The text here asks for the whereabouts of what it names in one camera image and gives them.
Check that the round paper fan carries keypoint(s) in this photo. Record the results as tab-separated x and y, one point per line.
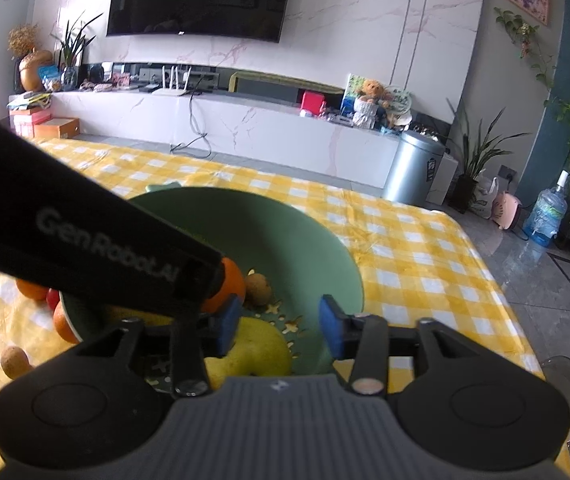
400	97

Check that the green plant in glass vase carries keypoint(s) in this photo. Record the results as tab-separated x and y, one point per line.
71	50

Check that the gold vase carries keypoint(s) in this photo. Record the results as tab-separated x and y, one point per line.
32	72

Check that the blue snack bag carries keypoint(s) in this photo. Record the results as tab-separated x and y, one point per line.
49	77

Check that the grey chair back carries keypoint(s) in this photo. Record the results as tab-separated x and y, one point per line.
567	380

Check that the blue water jug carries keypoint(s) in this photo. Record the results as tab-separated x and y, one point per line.
545	217

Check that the yellow pear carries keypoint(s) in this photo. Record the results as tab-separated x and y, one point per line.
255	350

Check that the hanging vine plant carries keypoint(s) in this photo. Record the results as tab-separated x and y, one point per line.
520	30

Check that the white plastic bag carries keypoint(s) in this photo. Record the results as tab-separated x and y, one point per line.
485	200

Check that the silver trash can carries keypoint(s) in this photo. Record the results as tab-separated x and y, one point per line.
410	170

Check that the orange cardboard box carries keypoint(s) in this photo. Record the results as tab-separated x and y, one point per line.
57	129

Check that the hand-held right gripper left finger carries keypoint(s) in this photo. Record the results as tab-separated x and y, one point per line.
228	327

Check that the green colander bowl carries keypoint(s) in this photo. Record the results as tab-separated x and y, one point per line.
275	240

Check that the pink box stack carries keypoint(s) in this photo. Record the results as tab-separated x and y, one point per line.
27	122

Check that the white router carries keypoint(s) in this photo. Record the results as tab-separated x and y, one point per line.
172	91

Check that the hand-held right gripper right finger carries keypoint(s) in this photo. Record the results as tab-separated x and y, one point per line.
332	330

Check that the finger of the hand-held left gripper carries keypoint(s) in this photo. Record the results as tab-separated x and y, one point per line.
202	282

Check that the white marble television cabinet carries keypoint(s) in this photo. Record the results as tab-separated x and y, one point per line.
265	130

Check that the brown teddy bear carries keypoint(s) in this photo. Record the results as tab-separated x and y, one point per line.
371	91

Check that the red cherry tomato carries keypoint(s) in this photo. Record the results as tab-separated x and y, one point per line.
53	299

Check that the orange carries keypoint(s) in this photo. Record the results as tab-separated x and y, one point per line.
32	291
232	282
64	327

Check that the dried flower bunch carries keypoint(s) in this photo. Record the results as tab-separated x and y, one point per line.
22	39

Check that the snake plant in black pot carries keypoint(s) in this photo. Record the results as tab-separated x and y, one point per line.
465	190

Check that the yellow checked tablecloth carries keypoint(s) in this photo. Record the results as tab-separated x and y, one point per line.
415	260

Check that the red box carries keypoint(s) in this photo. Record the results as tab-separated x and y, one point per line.
312	103

